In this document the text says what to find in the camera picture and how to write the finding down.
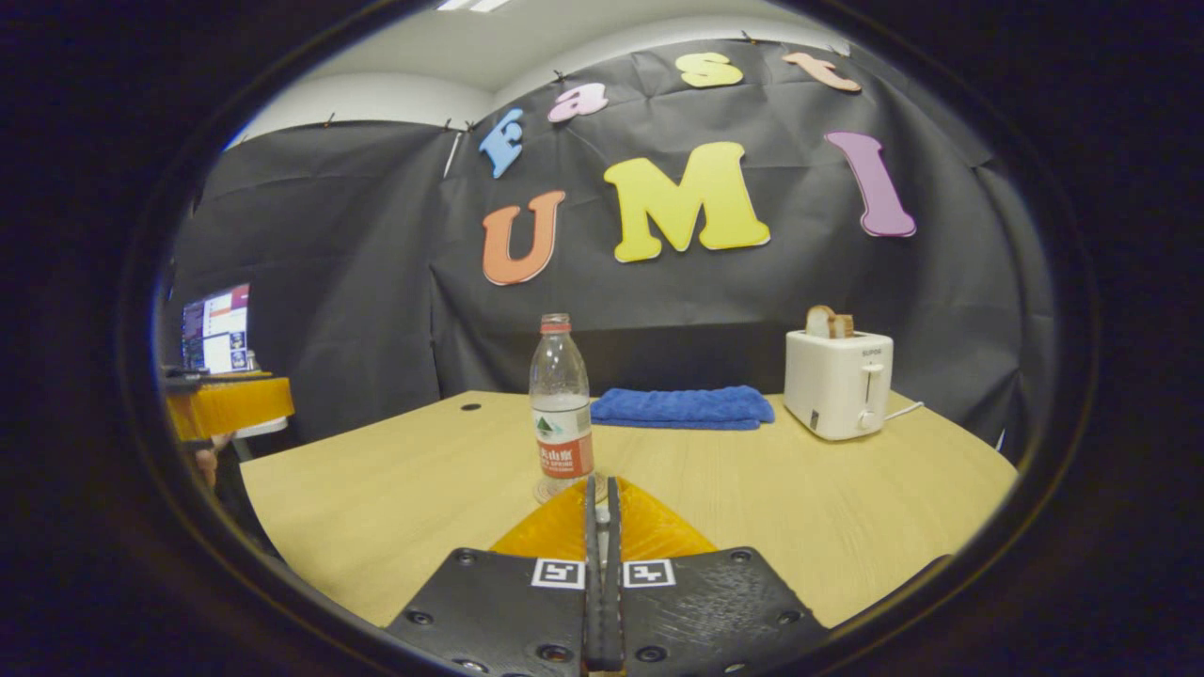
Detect blue folded towel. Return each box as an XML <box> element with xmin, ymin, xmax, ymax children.
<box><xmin>590</xmin><ymin>385</ymin><xmax>777</xmax><ymax>432</ymax></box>

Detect round brown coaster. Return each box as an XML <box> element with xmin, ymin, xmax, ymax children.
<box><xmin>533</xmin><ymin>473</ymin><xmax>609</xmax><ymax>507</ymax></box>

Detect computer monitor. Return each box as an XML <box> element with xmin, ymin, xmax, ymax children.
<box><xmin>180</xmin><ymin>283</ymin><xmax>252</xmax><ymax>376</ymax></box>

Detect clear plastic water bottle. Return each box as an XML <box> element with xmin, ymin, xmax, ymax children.
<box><xmin>529</xmin><ymin>313</ymin><xmax>596</xmax><ymax>481</ymax></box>

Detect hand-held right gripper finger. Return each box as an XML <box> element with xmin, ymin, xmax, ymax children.
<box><xmin>602</xmin><ymin>476</ymin><xmax>832</xmax><ymax>677</ymax></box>
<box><xmin>387</xmin><ymin>476</ymin><xmax>605</xmax><ymax>677</ymax></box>

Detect black backdrop cloth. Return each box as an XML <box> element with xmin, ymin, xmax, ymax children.
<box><xmin>162</xmin><ymin>36</ymin><xmax>1062</xmax><ymax>464</ymax></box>

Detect bread slices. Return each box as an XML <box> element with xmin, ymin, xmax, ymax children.
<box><xmin>805</xmin><ymin>304</ymin><xmax>856</xmax><ymax>340</ymax></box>

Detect white toaster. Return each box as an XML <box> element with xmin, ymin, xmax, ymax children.
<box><xmin>783</xmin><ymin>329</ymin><xmax>895</xmax><ymax>442</ymax></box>

